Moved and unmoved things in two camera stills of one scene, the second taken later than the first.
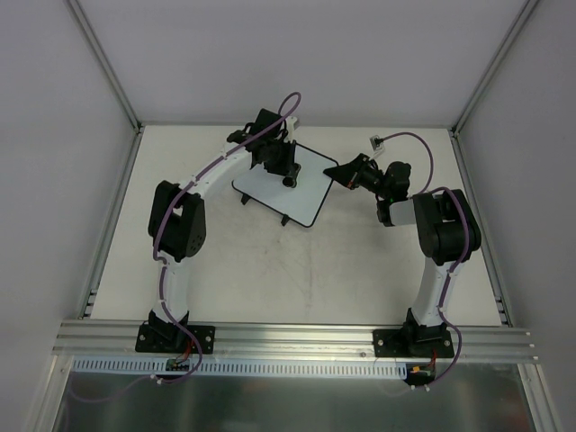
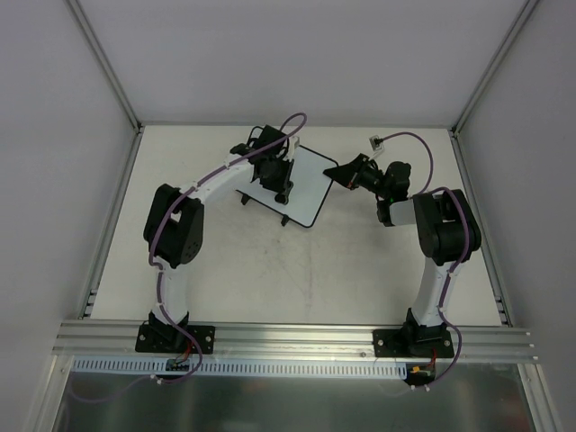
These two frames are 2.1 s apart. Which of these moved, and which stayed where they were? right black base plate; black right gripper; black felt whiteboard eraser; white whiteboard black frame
Moved: black felt whiteboard eraser
Stayed: white whiteboard black frame; black right gripper; right black base plate
